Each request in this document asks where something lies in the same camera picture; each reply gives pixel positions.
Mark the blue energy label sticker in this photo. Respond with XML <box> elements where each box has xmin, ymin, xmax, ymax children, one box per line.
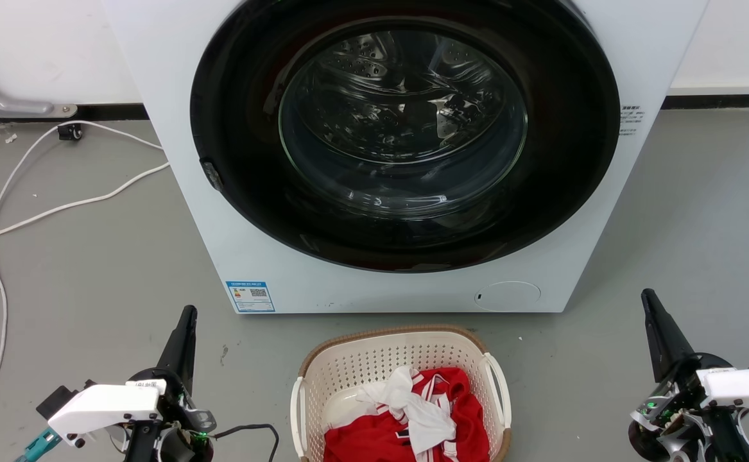
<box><xmin>225</xmin><ymin>280</ymin><xmax>276</xmax><ymax>314</ymax></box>

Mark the thin black left gripper cable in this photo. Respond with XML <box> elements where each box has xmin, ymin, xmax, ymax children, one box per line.
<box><xmin>211</xmin><ymin>423</ymin><xmax>280</xmax><ymax>462</ymax></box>

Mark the white front-load washing machine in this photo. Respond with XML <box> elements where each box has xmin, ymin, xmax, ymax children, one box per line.
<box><xmin>101</xmin><ymin>0</ymin><xmax>712</xmax><ymax>315</ymax></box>

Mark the steel washer drum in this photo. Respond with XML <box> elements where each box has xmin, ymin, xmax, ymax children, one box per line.
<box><xmin>278</xmin><ymin>29</ymin><xmax>529</xmax><ymax>222</ymax></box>

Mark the white hose cable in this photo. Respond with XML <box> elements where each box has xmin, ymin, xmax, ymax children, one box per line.
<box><xmin>0</xmin><ymin>161</ymin><xmax>171</xmax><ymax>248</ymax></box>

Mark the teal plastic connector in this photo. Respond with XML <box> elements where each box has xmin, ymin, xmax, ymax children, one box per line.
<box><xmin>13</xmin><ymin>427</ymin><xmax>62</xmax><ymax>462</ymax></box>

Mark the long white power cable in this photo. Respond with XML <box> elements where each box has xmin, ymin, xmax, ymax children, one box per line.
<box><xmin>0</xmin><ymin>121</ymin><xmax>164</xmax><ymax>459</ymax></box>

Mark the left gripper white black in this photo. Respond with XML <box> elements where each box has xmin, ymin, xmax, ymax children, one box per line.
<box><xmin>47</xmin><ymin>305</ymin><xmax>218</xmax><ymax>462</ymax></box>

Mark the round white filter cover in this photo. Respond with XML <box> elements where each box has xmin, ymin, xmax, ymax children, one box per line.
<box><xmin>474</xmin><ymin>280</ymin><xmax>542</xmax><ymax>313</ymax></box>

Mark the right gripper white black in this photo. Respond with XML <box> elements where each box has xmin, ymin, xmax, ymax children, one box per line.
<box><xmin>628</xmin><ymin>288</ymin><xmax>749</xmax><ymax>462</ymax></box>

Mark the cream plastic laundry basket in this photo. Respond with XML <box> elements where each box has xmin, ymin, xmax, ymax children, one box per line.
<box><xmin>289</xmin><ymin>325</ymin><xmax>513</xmax><ymax>462</ymax></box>

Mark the red garment with white stripes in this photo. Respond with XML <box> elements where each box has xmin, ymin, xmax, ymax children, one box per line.
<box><xmin>323</xmin><ymin>366</ymin><xmax>492</xmax><ymax>462</ymax></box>

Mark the black round glass washer door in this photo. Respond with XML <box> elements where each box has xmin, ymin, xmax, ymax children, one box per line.
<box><xmin>189</xmin><ymin>0</ymin><xmax>621</xmax><ymax>273</ymax></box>

